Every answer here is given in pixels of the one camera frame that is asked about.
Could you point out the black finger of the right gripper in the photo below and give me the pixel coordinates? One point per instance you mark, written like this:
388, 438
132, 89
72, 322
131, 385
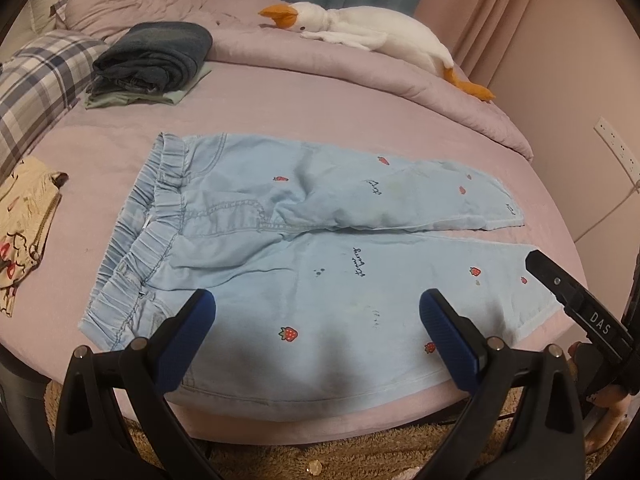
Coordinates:
575, 299

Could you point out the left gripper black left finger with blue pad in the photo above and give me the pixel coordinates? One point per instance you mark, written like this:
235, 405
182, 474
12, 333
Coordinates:
91, 438

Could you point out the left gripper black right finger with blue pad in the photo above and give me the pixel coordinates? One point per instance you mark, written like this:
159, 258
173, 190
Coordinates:
545, 439

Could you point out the light blue strawberry pants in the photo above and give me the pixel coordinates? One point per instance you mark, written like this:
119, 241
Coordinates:
317, 258

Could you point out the person's right hand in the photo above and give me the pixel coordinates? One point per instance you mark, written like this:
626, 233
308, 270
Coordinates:
615, 403

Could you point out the white power strip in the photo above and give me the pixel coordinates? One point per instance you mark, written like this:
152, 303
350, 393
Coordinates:
619, 149

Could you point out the cream cartoon print pants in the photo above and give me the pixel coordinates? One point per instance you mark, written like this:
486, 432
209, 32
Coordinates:
29, 199

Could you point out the pink bed sheet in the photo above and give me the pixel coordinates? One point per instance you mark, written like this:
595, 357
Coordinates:
102, 152

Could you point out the white goose plush toy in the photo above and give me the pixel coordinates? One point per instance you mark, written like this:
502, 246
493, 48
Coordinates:
374, 29

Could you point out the plaid pillow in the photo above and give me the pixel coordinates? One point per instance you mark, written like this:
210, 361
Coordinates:
40, 83

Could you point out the folded dark denim pants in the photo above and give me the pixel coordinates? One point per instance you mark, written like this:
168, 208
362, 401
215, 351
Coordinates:
152, 58

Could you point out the pink quilt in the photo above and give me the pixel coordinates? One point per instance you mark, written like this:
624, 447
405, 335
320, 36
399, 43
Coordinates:
241, 36

